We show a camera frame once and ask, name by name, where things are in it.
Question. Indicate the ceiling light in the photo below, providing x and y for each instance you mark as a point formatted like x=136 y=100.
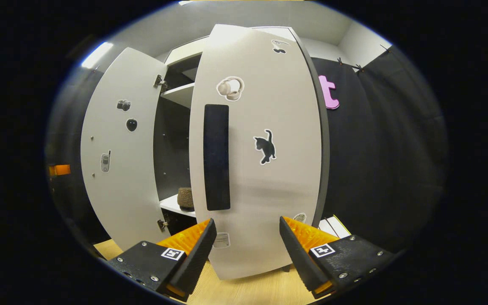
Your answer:
x=184 y=1

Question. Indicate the black backdrop cloth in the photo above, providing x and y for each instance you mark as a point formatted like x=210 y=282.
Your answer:
x=375 y=148

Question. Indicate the brown fuzzy shoe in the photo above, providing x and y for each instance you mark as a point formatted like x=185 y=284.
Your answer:
x=185 y=198

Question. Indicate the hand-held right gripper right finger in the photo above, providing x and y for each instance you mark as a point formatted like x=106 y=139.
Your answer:
x=297 y=258

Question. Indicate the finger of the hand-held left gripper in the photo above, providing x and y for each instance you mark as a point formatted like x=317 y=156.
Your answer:
x=59 y=170

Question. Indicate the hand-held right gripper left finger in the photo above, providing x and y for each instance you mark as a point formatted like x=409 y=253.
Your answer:
x=195 y=258

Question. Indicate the white orange book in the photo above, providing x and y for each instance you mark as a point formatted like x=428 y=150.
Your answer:
x=323 y=228

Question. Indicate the white cabinet door cat sticker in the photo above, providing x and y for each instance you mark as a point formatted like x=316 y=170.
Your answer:
x=278 y=190

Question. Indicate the white shoe cabinet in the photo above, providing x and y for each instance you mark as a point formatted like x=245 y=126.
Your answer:
x=172 y=148

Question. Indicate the yellow book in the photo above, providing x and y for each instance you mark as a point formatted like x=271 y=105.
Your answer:
x=342 y=226

